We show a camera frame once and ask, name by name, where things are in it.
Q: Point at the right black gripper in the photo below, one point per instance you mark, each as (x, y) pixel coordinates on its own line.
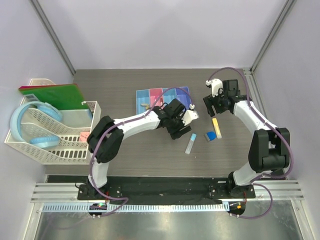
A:
(207, 101)

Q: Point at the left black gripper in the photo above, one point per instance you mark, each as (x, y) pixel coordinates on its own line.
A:
(177, 133)

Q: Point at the blue capped clear tube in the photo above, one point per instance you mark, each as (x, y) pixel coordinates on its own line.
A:
(190, 143)

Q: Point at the yellow capped white highlighter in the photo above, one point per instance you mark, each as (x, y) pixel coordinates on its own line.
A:
(216, 128)

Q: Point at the blue grey pencil sharpener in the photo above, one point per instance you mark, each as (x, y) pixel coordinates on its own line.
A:
(210, 136)

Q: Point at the four-colour compartment organizer box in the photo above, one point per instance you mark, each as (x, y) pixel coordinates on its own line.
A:
(146, 97)

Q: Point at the white pink-tipped marker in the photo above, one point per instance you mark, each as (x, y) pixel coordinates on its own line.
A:
(156, 99)

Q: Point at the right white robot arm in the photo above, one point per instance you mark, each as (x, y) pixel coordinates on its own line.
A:
(269, 153)

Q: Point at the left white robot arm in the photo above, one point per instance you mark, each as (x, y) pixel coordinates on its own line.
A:
(105, 140)

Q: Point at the pink sticky note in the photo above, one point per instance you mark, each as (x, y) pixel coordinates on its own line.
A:
(83, 136)

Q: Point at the white perforated file rack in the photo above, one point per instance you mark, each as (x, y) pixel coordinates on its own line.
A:
(52, 134)

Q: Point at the green folder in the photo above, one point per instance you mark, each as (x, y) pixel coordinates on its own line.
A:
(63, 98)

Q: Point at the light blue headphones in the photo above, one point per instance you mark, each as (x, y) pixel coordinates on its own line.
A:
(20, 117)

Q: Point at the red folder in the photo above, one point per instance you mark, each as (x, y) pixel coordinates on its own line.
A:
(23, 88)

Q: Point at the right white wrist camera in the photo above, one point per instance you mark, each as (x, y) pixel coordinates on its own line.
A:
(215, 84)

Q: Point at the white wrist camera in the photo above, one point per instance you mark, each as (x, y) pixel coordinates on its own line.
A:
(215, 84)
(190, 115)

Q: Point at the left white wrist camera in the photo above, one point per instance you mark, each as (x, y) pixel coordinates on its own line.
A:
(190, 115)

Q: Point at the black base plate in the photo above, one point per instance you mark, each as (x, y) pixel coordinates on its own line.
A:
(143, 190)

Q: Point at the slotted cable duct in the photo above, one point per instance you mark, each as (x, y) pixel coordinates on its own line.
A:
(90, 207)

